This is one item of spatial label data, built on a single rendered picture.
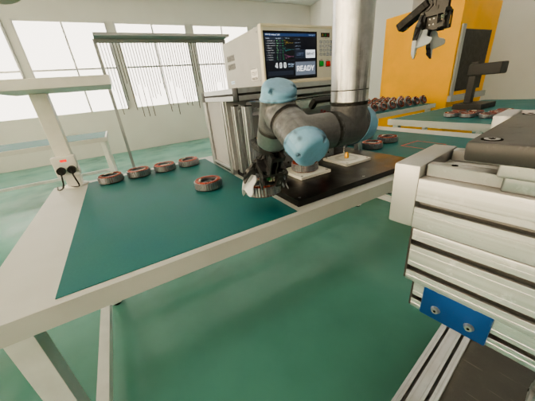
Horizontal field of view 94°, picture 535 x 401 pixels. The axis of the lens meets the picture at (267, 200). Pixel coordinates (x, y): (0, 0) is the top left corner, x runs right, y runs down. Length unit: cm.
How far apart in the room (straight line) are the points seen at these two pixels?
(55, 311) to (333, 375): 101
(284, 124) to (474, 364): 101
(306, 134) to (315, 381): 104
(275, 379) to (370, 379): 38
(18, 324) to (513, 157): 78
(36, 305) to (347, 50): 78
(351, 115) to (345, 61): 10
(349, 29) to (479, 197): 35
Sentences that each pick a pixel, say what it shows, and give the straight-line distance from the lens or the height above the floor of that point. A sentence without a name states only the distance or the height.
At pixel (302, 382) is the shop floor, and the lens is 127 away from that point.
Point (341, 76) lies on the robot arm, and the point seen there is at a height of 111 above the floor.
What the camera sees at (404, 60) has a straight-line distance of 492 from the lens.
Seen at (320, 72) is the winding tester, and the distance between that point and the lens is 125.
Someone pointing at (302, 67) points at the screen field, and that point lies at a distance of 119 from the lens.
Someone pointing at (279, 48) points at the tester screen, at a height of 124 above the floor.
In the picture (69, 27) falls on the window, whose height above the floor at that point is 261.
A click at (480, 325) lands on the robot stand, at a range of 51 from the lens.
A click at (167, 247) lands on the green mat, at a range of 70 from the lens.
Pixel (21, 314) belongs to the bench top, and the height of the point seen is 75.
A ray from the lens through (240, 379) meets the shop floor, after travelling 130.
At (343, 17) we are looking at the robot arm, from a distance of 56.
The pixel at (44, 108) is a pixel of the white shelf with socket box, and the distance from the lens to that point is 150.
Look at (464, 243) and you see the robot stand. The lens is 40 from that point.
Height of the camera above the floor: 110
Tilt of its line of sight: 24 degrees down
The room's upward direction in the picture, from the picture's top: 6 degrees counter-clockwise
